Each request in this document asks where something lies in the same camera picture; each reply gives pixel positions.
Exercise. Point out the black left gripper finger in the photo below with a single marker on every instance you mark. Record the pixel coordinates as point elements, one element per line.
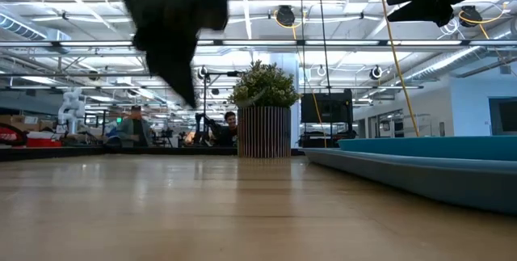
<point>186,67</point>
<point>163,65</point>

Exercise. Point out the round blue plate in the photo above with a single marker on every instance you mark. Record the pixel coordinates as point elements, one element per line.
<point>424,148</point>

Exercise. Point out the blue plastic tray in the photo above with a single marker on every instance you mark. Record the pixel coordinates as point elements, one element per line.
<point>404,180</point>

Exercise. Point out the black background robot arm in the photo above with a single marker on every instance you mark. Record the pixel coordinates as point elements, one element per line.
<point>200,125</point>

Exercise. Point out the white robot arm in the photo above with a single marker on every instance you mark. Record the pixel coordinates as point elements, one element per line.
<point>72,107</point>

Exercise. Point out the small black ceiling reel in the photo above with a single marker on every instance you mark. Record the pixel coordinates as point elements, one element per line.
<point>375,72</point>
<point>203,72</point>

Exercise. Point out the person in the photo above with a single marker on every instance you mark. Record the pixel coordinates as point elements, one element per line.
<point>230,121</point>
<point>135,129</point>

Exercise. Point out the potted plant in ribbed pot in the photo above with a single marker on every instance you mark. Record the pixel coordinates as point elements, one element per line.
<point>264,131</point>

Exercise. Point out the red box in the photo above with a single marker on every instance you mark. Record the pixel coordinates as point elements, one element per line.
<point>44,143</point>

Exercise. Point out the black monitor on stand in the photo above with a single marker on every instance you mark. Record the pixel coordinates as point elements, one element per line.
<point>327,107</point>

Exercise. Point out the brown cardboard box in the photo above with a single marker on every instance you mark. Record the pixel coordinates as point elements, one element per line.
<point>32,125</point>

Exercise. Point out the black camera stand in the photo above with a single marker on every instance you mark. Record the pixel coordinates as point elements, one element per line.
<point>234,74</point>

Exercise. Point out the black aluminium table frame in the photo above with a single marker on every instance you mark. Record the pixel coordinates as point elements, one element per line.
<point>81,152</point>

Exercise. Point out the dark wall screen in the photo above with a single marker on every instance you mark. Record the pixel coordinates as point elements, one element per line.
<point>507,115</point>

